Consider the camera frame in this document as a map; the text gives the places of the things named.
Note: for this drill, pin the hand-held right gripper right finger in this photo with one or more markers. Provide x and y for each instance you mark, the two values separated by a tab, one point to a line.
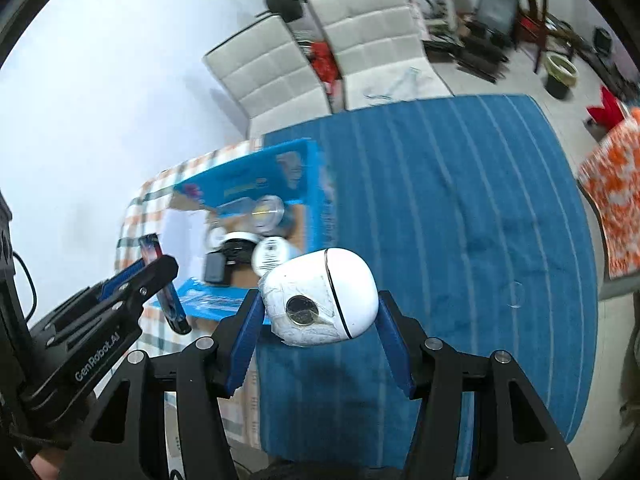
397	345

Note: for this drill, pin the black weight bench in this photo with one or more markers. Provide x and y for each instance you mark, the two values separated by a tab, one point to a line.
497	5

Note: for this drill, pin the black round compact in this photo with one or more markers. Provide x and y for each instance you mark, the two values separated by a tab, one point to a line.
237	251

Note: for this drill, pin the white earbud case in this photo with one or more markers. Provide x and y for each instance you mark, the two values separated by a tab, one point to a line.
345	290

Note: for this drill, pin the blue cardboard box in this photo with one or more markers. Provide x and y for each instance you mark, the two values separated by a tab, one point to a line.
312	185

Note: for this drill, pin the orange floral cloth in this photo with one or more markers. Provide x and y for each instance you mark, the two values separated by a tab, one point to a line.
620	185

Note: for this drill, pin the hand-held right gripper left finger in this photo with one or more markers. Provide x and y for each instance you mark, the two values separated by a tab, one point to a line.
245	340

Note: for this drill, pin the white round jar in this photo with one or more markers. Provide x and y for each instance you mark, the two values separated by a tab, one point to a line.
270	255

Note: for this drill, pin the clear acrylic box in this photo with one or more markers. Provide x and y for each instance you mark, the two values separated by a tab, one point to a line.
235	207

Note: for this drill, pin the dark wooden chair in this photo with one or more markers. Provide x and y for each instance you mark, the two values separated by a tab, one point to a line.
539	15

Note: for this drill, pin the plaid and blue striped tablecloth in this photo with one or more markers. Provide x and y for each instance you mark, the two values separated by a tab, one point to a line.
450	235

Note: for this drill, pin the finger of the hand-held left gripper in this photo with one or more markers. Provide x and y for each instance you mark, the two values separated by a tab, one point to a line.
157	272
122	281

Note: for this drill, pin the white padded chair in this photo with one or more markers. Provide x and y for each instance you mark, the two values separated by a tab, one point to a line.
270	75
375	30

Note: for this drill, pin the dark printed lighter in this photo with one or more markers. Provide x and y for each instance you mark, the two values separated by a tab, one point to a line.
176	312

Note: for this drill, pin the red cloth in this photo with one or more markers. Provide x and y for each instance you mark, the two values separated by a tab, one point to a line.
606	107

